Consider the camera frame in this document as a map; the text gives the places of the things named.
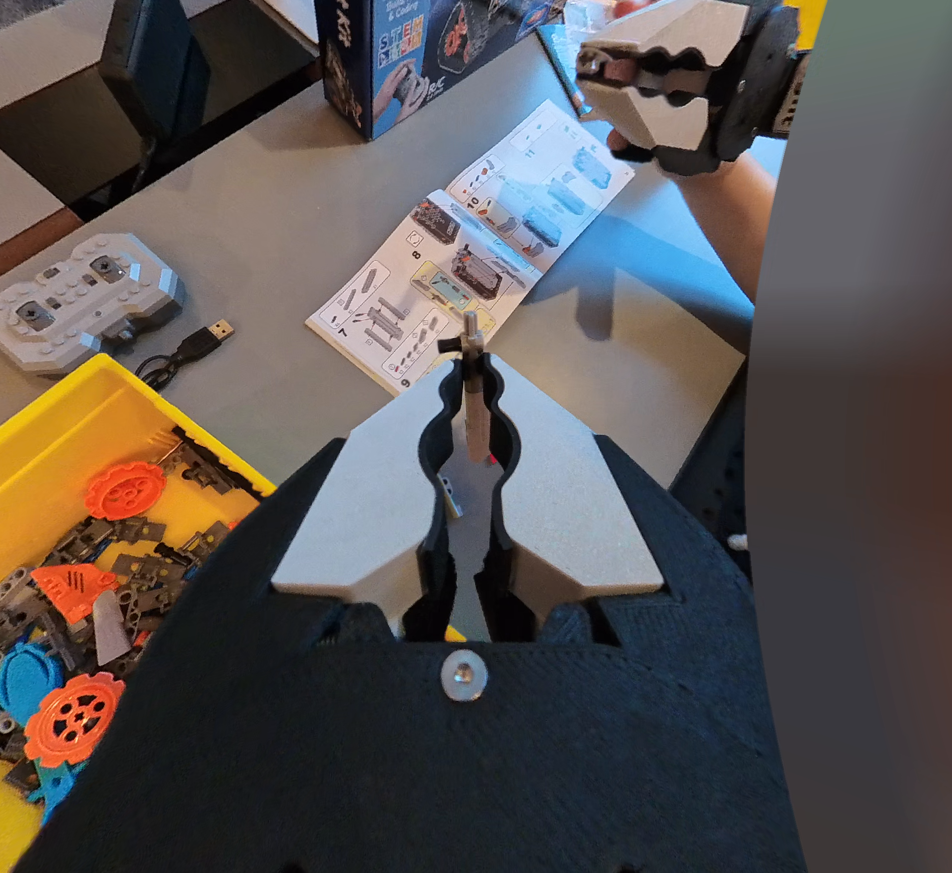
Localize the black usb cable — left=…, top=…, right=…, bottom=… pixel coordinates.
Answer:
left=134, top=318, right=236, bottom=392

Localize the grey remote controller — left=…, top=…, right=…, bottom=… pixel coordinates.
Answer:
left=0, top=233, right=186, bottom=378

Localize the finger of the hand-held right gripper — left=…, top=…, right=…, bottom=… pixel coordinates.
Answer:
left=577, top=0, right=752, bottom=69
left=579, top=76, right=716, bottom=151

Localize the blue disc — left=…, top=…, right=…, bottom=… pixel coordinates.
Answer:
left=0, top=644, right=73, bottom=731

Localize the grey curved panel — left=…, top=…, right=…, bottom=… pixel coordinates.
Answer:
left=91, top=589, right=140, bottom=667

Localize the yellow bin with building parts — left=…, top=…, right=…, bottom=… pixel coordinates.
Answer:
left=0, top=353, right=278, bottom=873

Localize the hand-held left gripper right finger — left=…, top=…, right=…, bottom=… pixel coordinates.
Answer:
left=476, top=354, right=665, bottom=642

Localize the black power box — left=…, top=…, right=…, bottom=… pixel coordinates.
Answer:
left=99, top=0, right=211, bottom=154

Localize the open instruction booklet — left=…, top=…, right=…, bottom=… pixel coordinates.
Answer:
left=304, top=99, right=638, bottom=397

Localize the grey beam with black pin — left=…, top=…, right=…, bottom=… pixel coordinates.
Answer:
left=439, top=311, right=498, bottom=466

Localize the pile of dark building parts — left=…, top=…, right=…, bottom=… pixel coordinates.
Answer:
left=0, top=427, right=257, bottom=803

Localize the person's right forearm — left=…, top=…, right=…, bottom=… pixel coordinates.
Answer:
left=668, top=158, right=780, bottom=355

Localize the grey desk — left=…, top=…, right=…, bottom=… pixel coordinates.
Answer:
left=0, top=0, right=757, bottom=643

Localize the blue booklet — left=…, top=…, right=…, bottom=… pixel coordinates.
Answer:
left=535, top=21, right=597, bottom=120

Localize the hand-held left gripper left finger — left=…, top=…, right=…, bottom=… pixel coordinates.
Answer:
left=271, top=358, right=456, bottom=640

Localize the orange triangular panel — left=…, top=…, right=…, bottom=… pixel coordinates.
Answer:
left=30, top=563, right=120, bottom=626

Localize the blue robot kit box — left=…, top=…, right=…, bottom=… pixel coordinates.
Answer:
left=303, top=0, right=601, bottom=142

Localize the orange gear wheel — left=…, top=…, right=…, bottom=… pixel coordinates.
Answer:
left=24, top=671, right=127, bottom=771
left=84, top=463, right=170, bottom=522

